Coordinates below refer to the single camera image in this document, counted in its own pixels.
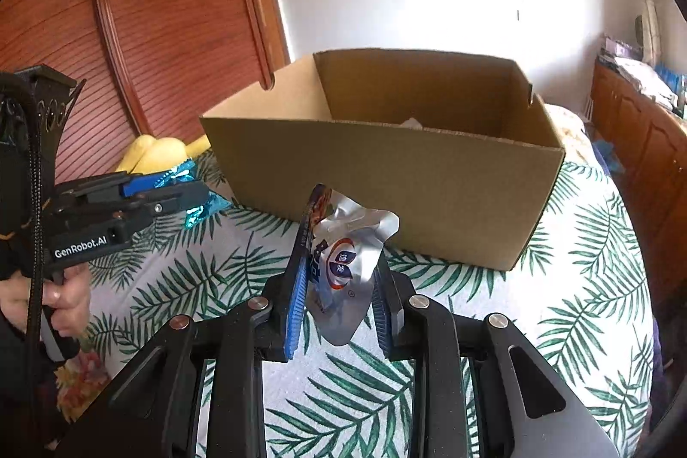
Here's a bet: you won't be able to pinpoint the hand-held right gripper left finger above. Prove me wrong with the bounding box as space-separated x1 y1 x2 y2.
54 184 325 458

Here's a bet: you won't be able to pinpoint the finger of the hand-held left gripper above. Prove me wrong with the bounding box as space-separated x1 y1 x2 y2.
60 171 168 202
115 182 211 229

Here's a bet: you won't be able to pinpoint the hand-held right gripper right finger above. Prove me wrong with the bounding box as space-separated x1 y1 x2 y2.
373 265 623 458

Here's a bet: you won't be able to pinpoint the teal candy wrapper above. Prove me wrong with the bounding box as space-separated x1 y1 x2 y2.
155 158 233 229

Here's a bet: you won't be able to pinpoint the silver blue snack packet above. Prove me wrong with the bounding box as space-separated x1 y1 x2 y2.
303 184 401 346

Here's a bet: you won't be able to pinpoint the brown cardboard box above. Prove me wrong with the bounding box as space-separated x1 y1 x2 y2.
200 49 567 272

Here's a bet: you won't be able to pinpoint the person's left forearm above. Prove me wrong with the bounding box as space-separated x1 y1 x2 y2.
0 313 70 458

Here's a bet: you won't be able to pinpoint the person's left hand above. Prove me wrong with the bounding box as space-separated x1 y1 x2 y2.
0 267 93 347

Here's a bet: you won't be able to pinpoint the yellow plush toy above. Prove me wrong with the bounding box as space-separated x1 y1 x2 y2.
115 136 213 174

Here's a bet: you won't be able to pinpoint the red floral cloth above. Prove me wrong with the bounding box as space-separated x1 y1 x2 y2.
56 351 112 422

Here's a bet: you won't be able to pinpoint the wooden headboard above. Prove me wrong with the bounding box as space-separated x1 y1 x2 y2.
0 0 293 180

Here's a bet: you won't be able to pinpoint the leaf print bedsheet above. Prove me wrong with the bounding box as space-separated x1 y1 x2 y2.
54 149 661 458

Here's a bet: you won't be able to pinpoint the floral blanket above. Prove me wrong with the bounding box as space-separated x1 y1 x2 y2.
542 104 592 165

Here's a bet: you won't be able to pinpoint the blue cloth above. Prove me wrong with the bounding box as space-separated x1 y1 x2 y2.
593 141 627 176

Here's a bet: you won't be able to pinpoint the wooden cabinet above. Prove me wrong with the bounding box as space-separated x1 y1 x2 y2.
590 61 687 244

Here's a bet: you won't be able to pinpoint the purple box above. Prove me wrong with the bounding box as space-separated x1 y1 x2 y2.
598 34 660 90

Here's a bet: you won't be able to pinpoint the blue packets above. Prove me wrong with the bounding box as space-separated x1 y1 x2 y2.
655 66 686 103

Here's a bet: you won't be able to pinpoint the patterned curtain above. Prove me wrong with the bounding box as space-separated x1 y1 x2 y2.
628 0 662 67

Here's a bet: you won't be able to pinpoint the black braided cable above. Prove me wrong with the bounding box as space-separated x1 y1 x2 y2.
0 77 50 437

